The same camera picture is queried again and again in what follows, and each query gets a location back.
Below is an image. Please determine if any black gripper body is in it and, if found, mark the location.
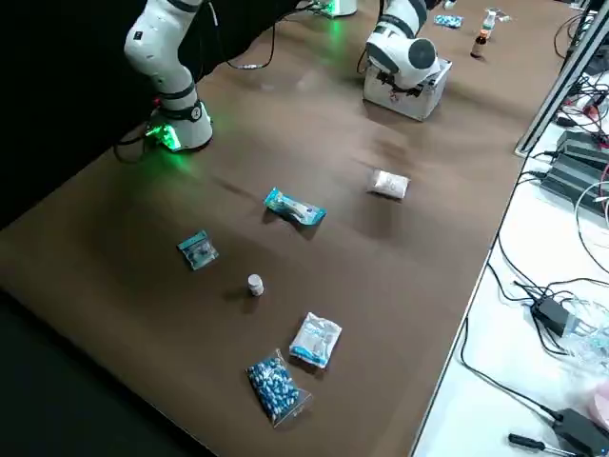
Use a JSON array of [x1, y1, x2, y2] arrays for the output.
[[375, 66, 425, 99]]

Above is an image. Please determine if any black power supply box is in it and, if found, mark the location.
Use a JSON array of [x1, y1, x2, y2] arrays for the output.
[[554, 129, 609, 166], [540, 150, 609, 216]]

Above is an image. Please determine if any black power adapter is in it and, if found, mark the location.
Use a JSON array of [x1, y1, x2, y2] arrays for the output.
[[530, 294, 572, 337], [554, 407, 606, 457]]

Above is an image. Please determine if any aluminium camera post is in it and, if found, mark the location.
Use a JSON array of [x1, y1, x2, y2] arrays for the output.
[[513, 0, 609, 156]]

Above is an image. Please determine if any brown bottle orange cap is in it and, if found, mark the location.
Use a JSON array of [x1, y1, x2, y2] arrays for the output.
[[469, 29, 491, 59]]

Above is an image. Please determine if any black desk cable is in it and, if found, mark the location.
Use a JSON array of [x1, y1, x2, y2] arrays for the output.
[[459, 313, 565, 423], [487, 232, 539, 306]]

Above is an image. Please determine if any clear plastic bag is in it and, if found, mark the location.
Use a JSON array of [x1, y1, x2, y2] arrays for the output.
[[560, 298, 609, 382]]

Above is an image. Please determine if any black-handled screwdriver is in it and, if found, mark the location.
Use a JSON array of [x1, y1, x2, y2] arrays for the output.
[[506, 431, 570, 453]]

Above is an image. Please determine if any silver aluminium medicine case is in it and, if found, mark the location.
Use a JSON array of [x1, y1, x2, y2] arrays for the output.
[[362, 56, 453, 123]]

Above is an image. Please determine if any white packet with blue print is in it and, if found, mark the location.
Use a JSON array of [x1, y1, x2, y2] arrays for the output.
[[288, 311, 344, 370]]

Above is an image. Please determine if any blue cotton swab packet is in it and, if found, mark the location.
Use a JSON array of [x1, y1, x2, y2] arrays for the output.
[[264, 187, 328, 229]]

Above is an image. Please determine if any black base cable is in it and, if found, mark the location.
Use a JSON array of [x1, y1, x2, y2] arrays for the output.
[[112, 124, 161, 164]]

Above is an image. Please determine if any pink soft object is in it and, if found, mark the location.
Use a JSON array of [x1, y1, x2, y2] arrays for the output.
[[583, 378, 609, 432]]

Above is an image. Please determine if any small teal packet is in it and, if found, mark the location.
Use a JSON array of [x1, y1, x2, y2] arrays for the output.
[[176, 229, 221, 271]]

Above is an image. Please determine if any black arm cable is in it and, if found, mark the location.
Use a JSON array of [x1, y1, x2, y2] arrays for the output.
[[202, 0, 278, 71]]

